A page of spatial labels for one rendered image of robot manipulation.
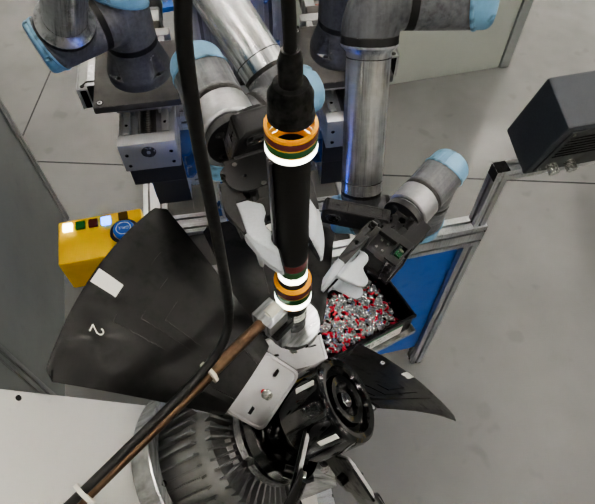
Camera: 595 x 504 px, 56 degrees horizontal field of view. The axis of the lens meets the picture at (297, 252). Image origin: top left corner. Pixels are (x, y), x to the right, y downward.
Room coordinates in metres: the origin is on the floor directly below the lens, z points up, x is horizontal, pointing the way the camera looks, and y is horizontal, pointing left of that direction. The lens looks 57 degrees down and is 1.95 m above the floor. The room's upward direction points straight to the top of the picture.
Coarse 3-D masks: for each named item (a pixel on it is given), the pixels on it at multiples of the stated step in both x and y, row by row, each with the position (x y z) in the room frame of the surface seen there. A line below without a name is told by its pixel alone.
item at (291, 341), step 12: (264, 312) 0.29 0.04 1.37; (312, 312) 0.33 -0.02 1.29; (264, 324) 0.28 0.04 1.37; (276, 324) 0.28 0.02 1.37; (288, 324) 0.29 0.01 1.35; (312, 324) 0.32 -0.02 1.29; (276, 336) 0.27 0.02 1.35; (288, 336) 0.29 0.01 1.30; (300, 336) 0.30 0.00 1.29; (312, 336) 0.30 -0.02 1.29; (288, 348) 0.29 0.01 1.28; (300, 348) 0.29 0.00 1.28
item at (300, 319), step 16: (288, 64) 0.31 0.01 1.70; (272, 80) 0.32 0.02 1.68; (288, 80) 0.31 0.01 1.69; (304, 80) 0.32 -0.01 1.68; (272, 96) 0.31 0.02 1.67; (288, 96) 0.31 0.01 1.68; (304, 96) 0.31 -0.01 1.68; (272, 112) 0.31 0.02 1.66; (288, 112) 0.30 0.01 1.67; (304, 112) 0.31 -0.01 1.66; (288, 128) 0.30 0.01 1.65; (304, 128) 0.30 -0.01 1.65; (304, 320) 0.31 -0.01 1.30
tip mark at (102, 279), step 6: (102, 270) 0.31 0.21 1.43; (96, 276) 0.31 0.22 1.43; (102, 276) 0.31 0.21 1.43; (108, 276) 0.31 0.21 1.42; (96, 282) 0.30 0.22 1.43; (102, 282) 0.30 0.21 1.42; (108, 282) 0.30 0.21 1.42; (114, 282) 0.30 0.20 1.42; (102, 288) 0.30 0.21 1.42; (108, 288) 0.30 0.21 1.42; (114, 288) 0.30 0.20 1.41; (120, 288) 0.30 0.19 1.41; (114, 294) 0.29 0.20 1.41
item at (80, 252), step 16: (112, 224) 0.63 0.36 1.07; (64, 240) 0.59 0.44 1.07; (80, 240) 0.59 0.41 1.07; (96, 240) 0.59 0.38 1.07; (112, 240) 0.59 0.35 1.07; (64, 256) 0.56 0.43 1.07; (80, 256) 0.56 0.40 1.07; (96, 256) 0.56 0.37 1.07; (64, 272) 0.54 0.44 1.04; (80, 272) 0.54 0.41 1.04
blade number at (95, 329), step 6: (90, 318) 0.26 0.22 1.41; (90, 324) 0.26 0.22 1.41; (96, 324) 0.26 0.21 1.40; (102, 324) 0.26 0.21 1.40; (84, 330) 0.25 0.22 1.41; (90, 330) 0.25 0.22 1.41; (96, 330) 0.25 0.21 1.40; (102, 330) 0.26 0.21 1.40; (108, 330) 0.26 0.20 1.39; (90, 336) 0.25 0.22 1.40; (96, 336) 0.25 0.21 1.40; (102, 336) 0.25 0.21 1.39; (102, 342) 0.24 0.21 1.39
